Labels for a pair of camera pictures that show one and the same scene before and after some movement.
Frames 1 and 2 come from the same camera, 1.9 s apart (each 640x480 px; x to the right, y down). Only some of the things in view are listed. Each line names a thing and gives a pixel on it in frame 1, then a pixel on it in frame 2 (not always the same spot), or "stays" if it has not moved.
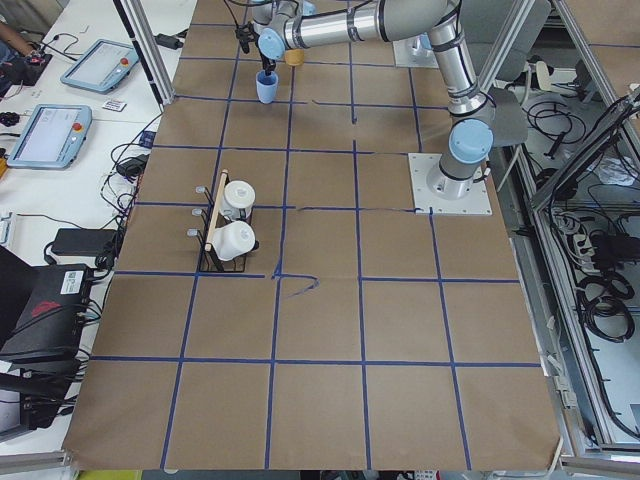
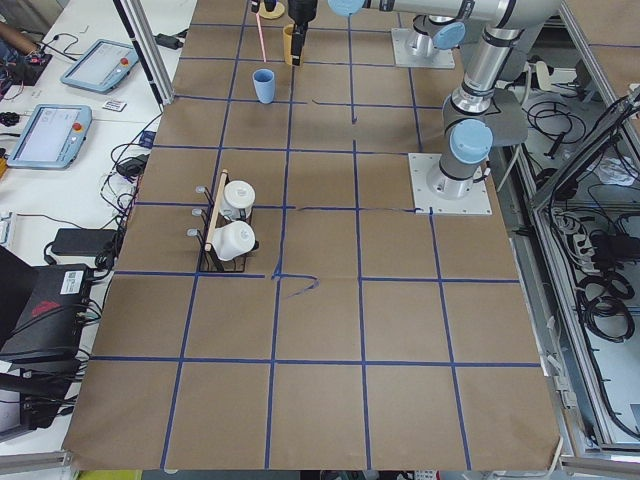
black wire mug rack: x=210 y=220 stays
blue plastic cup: x=267 y=86 stays
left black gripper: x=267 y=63 -> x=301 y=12
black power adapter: x=84 y=241 stays
